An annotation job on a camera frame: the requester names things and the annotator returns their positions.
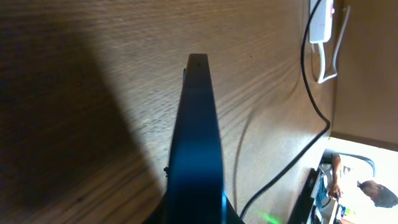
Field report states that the blue Galaxy smartphone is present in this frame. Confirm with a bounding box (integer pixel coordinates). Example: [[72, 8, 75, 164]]
[[167, 54, 226, 223]]

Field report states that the black USB charging cable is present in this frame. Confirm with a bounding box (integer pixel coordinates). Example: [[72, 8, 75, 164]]
[[239, 0, 331, 220]]

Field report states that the white power strip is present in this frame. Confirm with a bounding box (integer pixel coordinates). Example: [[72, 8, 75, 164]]
[[309, 0, 335, 44]]

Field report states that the seated person in background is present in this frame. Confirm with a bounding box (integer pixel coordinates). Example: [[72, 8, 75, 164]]
[[330, 154, 397, 208]]

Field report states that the white power strip cord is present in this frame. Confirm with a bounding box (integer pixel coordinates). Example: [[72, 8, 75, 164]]
[[312, 5, 351, 85]]

